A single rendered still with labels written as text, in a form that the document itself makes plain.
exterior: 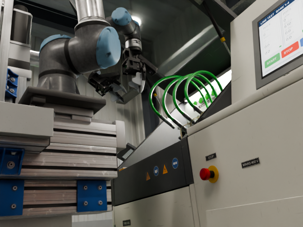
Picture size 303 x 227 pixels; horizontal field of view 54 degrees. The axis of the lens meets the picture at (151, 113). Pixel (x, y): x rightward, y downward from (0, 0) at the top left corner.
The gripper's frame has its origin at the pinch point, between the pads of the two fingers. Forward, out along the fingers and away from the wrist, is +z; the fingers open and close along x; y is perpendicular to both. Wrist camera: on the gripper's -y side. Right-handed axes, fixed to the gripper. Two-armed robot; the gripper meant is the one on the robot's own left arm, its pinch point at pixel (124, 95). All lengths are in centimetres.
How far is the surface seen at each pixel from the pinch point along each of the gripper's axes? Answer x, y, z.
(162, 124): -25.3, -20.3, 21.4
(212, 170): 45, 36, 53
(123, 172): -12.9, 27.3, 25.8
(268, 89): 72, 25, 50
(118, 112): -629, -413, -204
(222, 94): 38, -3, 40
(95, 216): -675, -145, -41
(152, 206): 7, 40, 46
